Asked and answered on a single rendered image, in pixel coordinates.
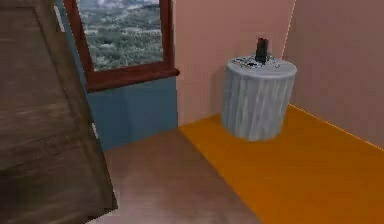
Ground brown wooden room door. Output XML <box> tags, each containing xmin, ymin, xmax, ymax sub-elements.
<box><xmin>0</xmin><ymin>0</ymin><xmax>119</xmax><ymax>224</ymax></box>

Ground grey round marble side table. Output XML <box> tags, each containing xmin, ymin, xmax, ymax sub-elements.
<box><xmin>221</xmin><ymin>55</ymin><xmax>298</xmax><ymax>142</ymax></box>

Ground red-brown framed window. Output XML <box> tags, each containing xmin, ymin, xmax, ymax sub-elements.
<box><xmin>62</xmin><ymin>0</ymin><xmax>181</xmax><ymax>94</ymax></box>

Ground dark upright object on table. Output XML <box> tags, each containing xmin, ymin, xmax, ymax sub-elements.
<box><xmin>254</xmin><ymin>37</ymin><xmax>271</xmax><ymax>65</ymax></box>

